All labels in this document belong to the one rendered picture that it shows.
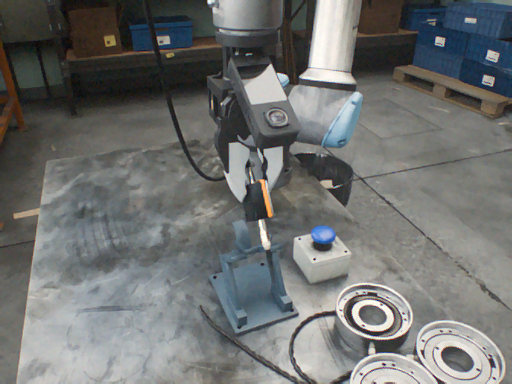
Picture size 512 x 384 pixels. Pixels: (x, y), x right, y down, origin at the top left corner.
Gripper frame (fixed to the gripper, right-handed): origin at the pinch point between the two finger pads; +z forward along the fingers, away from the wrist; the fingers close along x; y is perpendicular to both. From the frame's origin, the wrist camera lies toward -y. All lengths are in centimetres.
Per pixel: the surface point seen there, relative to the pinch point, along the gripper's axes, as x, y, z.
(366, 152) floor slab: -153, 171, 100
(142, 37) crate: -35, 333, 43
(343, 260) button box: -15.2, -0.2, 16.3
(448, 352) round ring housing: -19.3, -19.8, 18.1
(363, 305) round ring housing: -13.0, -9.3, 16.8
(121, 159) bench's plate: 13, 58, 20
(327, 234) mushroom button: -13.4, 2.4, 12.2
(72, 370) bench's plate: 26.9, -2.4, 19.6
